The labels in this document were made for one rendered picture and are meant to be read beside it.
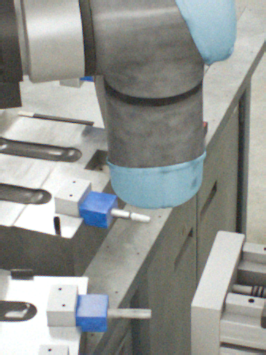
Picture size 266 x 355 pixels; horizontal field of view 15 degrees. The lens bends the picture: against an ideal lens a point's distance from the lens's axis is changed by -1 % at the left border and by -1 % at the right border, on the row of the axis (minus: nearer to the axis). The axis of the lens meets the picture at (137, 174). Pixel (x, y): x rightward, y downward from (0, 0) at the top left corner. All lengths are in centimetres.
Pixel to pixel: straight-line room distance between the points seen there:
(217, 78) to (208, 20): 119
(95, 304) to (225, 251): 21
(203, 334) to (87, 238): 35
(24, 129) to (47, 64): 93
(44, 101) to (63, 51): 115
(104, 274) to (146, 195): 69
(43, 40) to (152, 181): 15
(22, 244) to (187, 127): 72
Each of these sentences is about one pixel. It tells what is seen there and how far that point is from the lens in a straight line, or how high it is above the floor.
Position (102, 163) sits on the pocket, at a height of 86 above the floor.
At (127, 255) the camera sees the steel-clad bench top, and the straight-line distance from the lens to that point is 152.
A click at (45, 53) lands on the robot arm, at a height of 144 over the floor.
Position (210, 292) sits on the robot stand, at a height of 99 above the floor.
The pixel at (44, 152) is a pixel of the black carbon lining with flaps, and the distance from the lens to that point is 160.
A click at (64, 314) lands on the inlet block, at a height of 87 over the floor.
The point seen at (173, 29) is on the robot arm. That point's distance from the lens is 73.
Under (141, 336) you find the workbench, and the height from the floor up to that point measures 53.
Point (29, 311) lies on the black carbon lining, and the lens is 137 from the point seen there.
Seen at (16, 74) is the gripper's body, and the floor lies 142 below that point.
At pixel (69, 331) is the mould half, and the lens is 133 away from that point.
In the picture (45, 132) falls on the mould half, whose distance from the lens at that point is 163.
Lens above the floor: 179
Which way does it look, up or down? 36 degrees down
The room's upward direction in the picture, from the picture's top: 2 degrees counter-clockwise
